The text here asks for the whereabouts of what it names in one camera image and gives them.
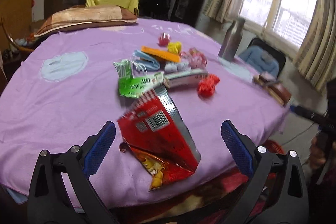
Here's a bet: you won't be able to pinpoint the metal bottle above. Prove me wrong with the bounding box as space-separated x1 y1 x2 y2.
218 18 246 62

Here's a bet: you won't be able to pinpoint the blue face mask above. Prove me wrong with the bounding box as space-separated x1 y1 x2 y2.
131 50 161 74

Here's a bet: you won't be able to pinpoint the brown boxes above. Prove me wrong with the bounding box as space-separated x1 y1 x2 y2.
252 72 292 106

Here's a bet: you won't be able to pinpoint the clear cup with red item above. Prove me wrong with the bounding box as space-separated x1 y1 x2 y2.
158 32 172 46

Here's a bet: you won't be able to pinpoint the white crumpled plastic wrapper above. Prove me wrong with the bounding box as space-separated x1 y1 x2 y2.
164 61 190 73

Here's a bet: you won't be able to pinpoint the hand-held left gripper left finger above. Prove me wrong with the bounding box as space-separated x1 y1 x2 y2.
28 121 116 224

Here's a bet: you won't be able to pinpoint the green striped packet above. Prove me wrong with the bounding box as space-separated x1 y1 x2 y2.
113 59 133 80

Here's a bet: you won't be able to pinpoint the purple bedsheet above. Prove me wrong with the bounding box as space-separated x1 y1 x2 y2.
0 17 291 209

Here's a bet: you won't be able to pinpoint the curved wooden chair frame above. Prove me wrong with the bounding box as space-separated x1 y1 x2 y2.
1 21 34 53

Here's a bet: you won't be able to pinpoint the red snack bag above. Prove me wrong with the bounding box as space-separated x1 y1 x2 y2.
117 90 201 192

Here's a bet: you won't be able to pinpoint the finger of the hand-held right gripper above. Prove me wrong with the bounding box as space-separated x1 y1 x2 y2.
289 105 336 133

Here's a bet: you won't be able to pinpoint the brown and gold pillow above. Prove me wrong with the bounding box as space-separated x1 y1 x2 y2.
34 5 139 37

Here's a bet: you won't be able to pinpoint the red pom-pom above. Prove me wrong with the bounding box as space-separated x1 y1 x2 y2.
197 73 221 97

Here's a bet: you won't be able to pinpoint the red plastic basket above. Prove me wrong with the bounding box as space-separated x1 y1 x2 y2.
262 139 286 155

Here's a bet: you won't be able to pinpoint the window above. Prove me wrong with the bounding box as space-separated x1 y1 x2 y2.
237 0 320 50

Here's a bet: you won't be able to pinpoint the pink patterned wrapper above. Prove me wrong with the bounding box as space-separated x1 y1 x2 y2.
180 47 208 69

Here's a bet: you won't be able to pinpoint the long cardboard box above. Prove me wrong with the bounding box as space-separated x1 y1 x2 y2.
163 68 209 89

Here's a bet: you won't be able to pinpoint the blue jacket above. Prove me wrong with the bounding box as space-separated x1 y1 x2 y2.
239 45 280 78

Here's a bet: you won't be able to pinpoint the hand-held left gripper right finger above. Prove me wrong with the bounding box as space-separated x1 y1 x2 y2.
220 120 309 224

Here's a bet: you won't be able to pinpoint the green snack packet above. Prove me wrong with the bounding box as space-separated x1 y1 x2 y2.
118 72 165 97

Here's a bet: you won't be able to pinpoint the yellow pompom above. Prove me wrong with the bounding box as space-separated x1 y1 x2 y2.
167 41 183 54

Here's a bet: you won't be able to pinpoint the black chair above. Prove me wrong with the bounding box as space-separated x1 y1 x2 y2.
246 38 287 78

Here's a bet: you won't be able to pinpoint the orange packet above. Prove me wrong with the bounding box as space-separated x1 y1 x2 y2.
141 46 181 63

